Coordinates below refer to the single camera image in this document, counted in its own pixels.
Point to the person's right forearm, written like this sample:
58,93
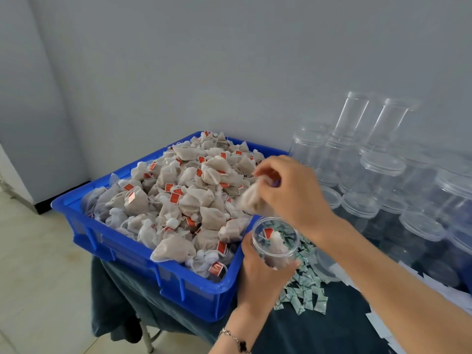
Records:
398,298

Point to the person's left hand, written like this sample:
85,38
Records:
262,287

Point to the blue plastic tray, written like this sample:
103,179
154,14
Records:
103,243

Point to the clear jar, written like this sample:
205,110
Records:
284,250

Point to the group of lidded jars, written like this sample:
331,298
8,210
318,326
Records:
398,180

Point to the pile of green desiccant packets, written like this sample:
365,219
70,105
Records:
302,287

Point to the pile of white label papers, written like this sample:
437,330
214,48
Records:
383,328

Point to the white mesh tea bag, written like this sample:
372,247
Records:
254,199

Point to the pile of tea bags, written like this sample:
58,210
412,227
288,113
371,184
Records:
177,202

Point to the metal table leg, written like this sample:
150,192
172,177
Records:
146,341

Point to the person's right hand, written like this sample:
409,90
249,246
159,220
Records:
295,195

